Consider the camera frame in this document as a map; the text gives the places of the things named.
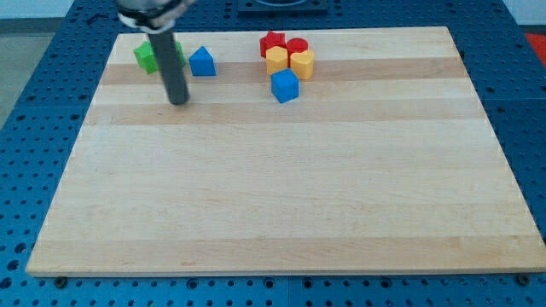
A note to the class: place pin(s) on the red cylinder block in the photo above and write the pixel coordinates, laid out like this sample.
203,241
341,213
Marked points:
296,45

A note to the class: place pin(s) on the yellow hexagon block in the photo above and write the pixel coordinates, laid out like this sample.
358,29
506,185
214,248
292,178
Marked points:
276,59

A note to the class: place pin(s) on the wooden board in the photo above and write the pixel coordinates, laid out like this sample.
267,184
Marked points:
385,164

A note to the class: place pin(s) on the yellow heart block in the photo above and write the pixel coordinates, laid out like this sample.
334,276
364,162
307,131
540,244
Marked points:
302,64

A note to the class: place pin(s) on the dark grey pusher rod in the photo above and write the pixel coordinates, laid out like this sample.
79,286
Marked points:
170,66

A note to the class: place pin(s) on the red star block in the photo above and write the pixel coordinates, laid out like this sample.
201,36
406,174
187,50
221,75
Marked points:
271,39

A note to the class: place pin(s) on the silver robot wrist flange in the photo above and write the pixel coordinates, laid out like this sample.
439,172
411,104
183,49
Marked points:
151,16

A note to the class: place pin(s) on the green star block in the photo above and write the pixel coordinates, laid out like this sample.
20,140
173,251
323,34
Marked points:
145,58

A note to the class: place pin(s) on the red object at edge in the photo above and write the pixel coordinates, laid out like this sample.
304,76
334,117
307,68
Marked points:
538,43

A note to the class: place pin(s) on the green circle block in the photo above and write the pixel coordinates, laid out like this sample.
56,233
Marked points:
180,53

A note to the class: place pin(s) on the blue cube block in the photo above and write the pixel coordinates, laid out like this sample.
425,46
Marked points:
284,85

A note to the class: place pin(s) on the blue triangle block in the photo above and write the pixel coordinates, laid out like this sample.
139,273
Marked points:
202,63

